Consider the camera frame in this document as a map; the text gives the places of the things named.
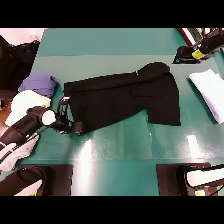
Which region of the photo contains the white folded garment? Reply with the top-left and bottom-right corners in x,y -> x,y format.
188,68 -> 224,125

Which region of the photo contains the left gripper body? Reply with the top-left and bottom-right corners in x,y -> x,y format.
52,114 -> 76,135

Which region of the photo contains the black garment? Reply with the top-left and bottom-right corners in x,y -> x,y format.
0,34 -> 41,92

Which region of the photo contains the black mounting plate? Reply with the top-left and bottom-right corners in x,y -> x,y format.
19,163 -> 74,197
156,162 -> 212,197

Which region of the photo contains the cream garment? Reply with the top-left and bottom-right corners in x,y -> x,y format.
4,89 -> 52,128

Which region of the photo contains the black T-shirt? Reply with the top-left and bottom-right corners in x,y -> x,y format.
63,61 -> 182,136

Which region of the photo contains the purple garment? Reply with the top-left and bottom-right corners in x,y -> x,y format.
18,73 -> 59,99

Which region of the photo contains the light grey garment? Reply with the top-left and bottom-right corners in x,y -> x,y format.
0,134 -> 41,173

